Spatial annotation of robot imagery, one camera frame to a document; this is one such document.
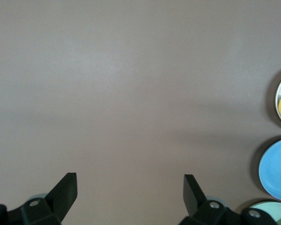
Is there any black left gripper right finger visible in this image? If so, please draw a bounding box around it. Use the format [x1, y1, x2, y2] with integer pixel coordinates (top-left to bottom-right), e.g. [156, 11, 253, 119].
[179, 174, 243, 225]

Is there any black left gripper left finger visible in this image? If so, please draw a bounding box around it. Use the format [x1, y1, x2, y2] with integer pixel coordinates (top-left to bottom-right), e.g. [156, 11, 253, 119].
[20, 172, 78, 225]

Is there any pale green round plate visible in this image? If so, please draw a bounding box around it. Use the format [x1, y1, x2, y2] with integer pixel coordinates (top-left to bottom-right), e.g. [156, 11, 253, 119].
[248, 202, 281, 225]

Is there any blue round plate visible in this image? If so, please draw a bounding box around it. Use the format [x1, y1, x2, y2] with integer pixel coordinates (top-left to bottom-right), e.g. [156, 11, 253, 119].
[259, 137, 281, 202]

